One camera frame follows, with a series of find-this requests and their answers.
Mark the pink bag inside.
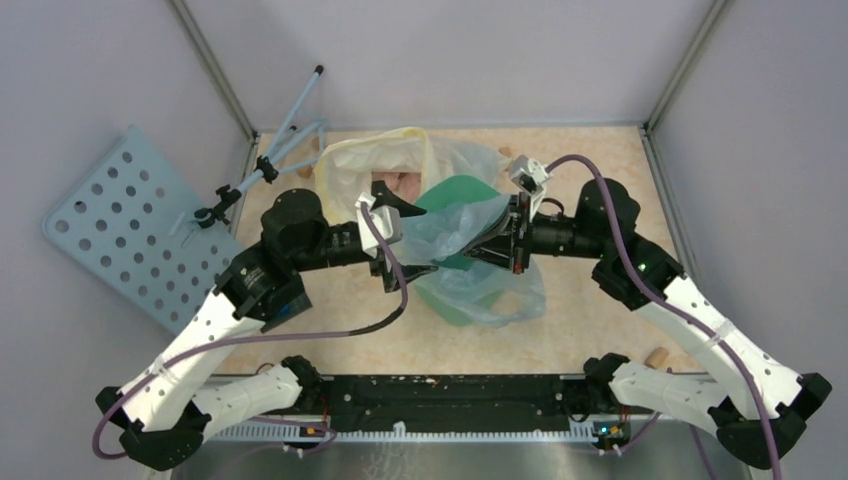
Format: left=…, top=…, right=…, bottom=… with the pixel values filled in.
left=373, top=172, right=421, bottom=203

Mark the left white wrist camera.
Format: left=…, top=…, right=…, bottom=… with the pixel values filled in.
left=355, top=192, right=403, bottom=251

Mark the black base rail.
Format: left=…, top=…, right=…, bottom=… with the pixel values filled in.
left=291, top=374, right=654, bottom=439

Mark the green plastic trash bin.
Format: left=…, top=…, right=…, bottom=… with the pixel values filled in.
left=404, top=175, right=510, bottom=328

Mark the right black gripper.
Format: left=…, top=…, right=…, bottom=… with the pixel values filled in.
left=460, top=192, right=607, bottom=275

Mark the light blue perforated board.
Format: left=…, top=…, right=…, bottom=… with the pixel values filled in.
left=42, top=126, right=244, bottom=335

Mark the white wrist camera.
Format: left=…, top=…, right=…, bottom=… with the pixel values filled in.
left=355, top=192, right=403, bottom=251
left=508, top=155, right=551, bottom=218

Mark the light blue plastic bag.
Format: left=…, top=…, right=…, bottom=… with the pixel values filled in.
left=394, top=187, right=547, bottom=328

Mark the small wooden block near tripod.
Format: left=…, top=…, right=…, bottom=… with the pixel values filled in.
left=296, top=165, right=314, bottom=179

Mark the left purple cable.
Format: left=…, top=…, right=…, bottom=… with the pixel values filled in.
left=91, top=201, right=411, bottom=461

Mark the translucent white yellow trash bag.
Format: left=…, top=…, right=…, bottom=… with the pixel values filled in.
left=314, top=127, right=510, bottom=224

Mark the blue clamp block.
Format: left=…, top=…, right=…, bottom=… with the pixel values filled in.
left=261, top=293, right=312, bottom=333

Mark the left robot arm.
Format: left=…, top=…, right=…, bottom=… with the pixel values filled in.
left=96, top=181, right=428, bottom=471

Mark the light blue tripod stand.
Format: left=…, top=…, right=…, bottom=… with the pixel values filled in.
left=193, top=64, right=326, bottom=229

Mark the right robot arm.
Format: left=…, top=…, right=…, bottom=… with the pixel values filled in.
left=463, top=179, right=832, bottom=470

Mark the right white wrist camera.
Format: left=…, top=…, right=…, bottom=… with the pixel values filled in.
left=508, top=155, right=551, bottom=218

